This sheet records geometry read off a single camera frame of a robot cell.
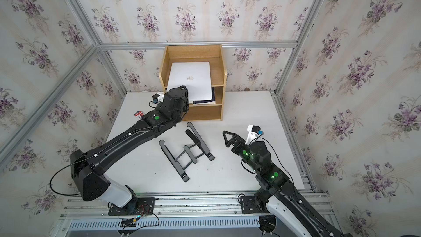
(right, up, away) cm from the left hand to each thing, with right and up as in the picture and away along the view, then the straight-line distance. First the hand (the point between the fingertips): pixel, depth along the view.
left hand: (192, 88), depth 72 cm
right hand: (+16, -21, 0) cm, 27 cm away
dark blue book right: (+5, -6, +16) cm, 17 cm away
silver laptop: (0, +8, +14) cm, 16 cm away
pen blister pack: (-39, -13, +34) cm, 54 cm away
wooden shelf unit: (+10, +23, +21) cm, 32 cm away
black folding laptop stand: (-4, -35, +14) cm, 38 cm away
